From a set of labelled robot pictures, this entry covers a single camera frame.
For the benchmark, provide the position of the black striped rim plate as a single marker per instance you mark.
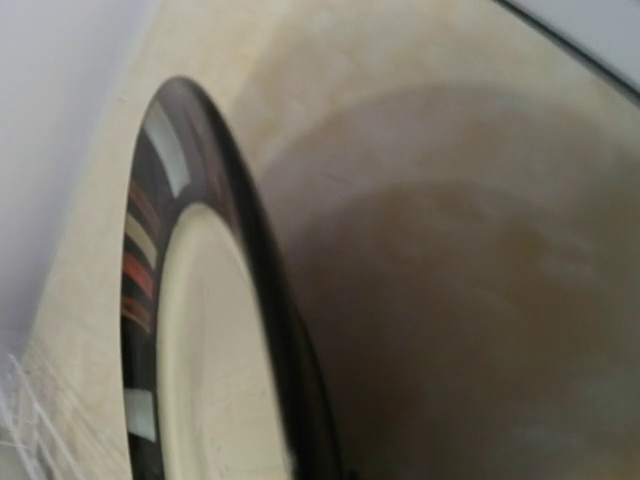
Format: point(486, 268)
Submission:
point(220, 377)

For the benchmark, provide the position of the white wire dish rack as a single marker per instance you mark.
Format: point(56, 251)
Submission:
point(40, 448)

